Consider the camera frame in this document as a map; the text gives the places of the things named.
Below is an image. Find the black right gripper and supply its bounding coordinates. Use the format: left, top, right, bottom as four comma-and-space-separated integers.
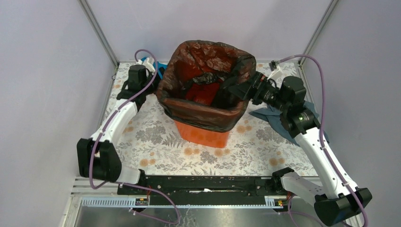
227, 71, 288, 113

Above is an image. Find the black trash bag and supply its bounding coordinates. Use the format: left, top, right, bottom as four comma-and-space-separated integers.
156, 40, 256, 132

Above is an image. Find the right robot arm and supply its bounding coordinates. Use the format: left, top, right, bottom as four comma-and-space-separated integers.
226, 72, 372, 226

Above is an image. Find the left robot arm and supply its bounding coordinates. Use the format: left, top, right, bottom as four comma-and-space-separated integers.
77, 61, 160, 194

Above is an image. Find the orange plastic trash bin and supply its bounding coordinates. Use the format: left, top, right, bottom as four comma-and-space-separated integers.
174, 62, 231, 149

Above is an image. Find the grey-blue cloth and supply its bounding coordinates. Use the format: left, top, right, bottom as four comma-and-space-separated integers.
249, 100, 330, 146

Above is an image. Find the floral table mat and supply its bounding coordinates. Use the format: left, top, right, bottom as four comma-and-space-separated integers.
88, 62, 319, 177

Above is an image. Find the blue cloth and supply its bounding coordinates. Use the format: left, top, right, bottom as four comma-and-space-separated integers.
140, 57, 167, 79

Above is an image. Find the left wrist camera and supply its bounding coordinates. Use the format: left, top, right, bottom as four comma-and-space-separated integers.
142, 58, 156, 73

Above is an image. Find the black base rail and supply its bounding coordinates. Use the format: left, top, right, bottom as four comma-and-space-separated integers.
117, 175, 289, 207

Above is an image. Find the right aluminium frame post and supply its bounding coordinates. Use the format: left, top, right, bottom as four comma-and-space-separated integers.
303, 0, 341, 55

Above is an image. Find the aluminium frame post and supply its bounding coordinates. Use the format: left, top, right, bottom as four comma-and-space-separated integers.
303, 0, 341, 55
78, 0, 119, 67

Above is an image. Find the left aluminium frame post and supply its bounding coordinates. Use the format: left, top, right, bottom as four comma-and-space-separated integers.
78, 0, 119, 67

